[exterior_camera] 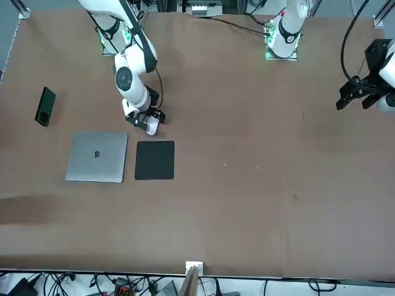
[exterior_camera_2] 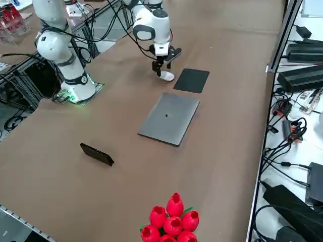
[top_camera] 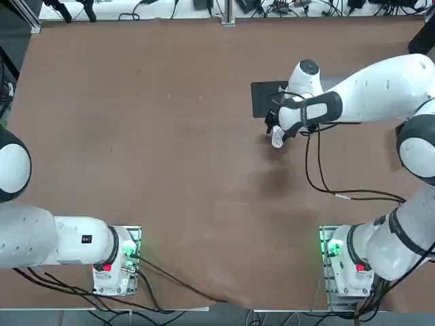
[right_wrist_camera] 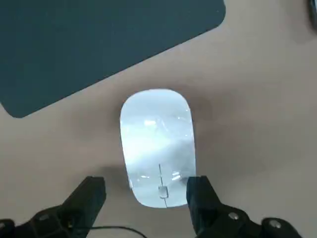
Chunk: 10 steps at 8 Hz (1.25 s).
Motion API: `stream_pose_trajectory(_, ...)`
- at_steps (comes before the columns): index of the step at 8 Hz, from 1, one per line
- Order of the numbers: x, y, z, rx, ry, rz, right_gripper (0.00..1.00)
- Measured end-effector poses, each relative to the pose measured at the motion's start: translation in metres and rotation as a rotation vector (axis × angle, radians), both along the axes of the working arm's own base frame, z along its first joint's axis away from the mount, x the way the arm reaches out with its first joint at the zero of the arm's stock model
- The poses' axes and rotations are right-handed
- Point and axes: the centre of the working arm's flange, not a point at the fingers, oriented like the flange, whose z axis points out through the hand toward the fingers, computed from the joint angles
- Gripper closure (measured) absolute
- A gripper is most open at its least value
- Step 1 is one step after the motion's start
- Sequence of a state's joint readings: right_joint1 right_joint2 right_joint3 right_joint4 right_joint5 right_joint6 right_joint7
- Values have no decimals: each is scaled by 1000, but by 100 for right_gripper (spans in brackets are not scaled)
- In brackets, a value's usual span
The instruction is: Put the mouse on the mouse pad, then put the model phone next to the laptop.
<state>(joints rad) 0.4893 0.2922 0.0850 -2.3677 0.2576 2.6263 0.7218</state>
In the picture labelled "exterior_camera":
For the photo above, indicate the red and black hub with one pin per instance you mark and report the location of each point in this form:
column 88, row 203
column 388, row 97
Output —
column 123, row 290

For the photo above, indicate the dark square mouse pad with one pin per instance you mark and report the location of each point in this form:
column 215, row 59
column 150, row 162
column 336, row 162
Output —
column 154, row 160

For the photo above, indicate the white power strip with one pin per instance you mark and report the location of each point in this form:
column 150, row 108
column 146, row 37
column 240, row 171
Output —
column 200, row 9

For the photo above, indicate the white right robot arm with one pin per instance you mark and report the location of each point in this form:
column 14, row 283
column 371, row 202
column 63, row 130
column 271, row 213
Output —
column 129, row 80

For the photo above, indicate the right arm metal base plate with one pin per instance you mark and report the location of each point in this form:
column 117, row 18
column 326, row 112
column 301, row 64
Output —
column 106, row 52

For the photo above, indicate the black power adapter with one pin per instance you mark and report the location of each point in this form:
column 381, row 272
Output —
column 21, row 288

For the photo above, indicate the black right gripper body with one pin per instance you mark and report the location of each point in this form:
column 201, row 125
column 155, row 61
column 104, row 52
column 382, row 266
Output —
column 152, row 97

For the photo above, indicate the white table edge bracket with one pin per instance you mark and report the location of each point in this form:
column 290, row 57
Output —
column 194, row 264

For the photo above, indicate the dark green model phone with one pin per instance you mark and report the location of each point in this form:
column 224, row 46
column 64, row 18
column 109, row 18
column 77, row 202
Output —
column 45, row 105

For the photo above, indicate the upright frame post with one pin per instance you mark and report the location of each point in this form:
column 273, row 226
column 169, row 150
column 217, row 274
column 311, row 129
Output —
column 189, row 283

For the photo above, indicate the grey power adapter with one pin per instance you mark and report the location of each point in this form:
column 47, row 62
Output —
column 169, row 290

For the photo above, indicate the aluminium frame corner post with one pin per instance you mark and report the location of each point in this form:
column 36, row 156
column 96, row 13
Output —
column 379, row 20
column 24, row 13

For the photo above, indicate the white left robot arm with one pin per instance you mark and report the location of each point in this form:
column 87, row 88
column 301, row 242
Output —
column 288, row 31

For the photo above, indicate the silver closed laptop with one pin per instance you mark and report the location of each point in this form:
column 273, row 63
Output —
column 92, row 166

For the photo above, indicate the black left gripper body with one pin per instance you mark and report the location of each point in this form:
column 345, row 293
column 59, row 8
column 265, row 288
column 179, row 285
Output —
column 378, row 55

